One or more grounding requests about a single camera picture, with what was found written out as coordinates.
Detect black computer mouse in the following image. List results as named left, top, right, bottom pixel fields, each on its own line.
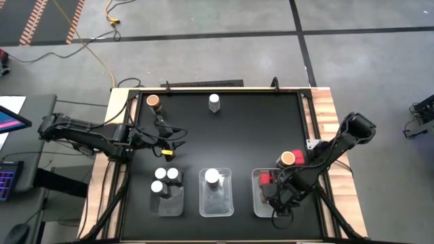
left=2, top=222, right=30, bottom=244

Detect monitor with pink screen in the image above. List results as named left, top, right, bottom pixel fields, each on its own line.
left=0, top=104, right=33, bottom=136

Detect backlit keyboard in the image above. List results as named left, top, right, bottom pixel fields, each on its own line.
left=0, top=160, right=24, bottom=203

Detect white paper sheet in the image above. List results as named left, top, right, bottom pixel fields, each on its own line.
left=0, top=96, right=27, bottom=152

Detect white plastic bin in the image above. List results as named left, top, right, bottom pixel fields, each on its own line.
left=251, top=167, right=290, bottom=218

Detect black equipment with cables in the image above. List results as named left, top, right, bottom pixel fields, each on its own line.
left=402, top=94, right=434, bottom=139

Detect grey desk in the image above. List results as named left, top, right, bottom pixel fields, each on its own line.
left=0, top=94, right=58, bottom=244

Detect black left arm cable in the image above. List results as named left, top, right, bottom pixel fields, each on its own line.
left=90, top=98, right=188, bottom=160

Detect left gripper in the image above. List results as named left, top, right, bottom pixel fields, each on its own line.
left=135, top=116, right=187, bottom=163

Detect black looped cable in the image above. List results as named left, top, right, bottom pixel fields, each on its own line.
left=117, top=77, right=143, bottom=89

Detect gold lid nori jar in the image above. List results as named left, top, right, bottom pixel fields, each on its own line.
left=204, top=167, right=220, bottom=189

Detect black floor cable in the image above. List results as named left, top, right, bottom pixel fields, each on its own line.
left=6, top=28, right=122, bottom=64

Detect red black device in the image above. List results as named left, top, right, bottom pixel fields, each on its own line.
left=0, top=48, right=10, bottom=77

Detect yellow extension cord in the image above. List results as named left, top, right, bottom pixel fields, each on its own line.
left=103, top=0, right=137, bottom=26

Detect brown lid spice jar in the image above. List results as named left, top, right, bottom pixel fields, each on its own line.
left=276, top=150, right=296, bottom=169
left=146, top=94, right=164, bottom=115

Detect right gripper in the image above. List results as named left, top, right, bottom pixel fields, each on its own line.
left=267, top=171, right=307, bottom=218

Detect white cap spice jar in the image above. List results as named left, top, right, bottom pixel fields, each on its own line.
left=166, top=167, right=182, bottom=184
left=208, top=94, right=221, bottom=113
left=150, top=180, right=170, bottom=199
left=154, top=167, right=167, bottom=184

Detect black flat beam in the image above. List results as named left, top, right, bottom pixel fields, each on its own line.
left=32, top=167, right=90, bottom=199

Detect thin yellow cable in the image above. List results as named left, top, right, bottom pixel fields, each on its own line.
left=50, top=0, right=117, bottom=88

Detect black mat orange stripes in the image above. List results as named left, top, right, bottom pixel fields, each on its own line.
left=0, top=0, right=86, bottom=47

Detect smoky clear plastic bin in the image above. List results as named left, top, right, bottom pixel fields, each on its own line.
left=148, top=167, right=185, bottom=218

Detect black table mat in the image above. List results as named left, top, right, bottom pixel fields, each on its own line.
left=120, top=90, right=325, bottom=241

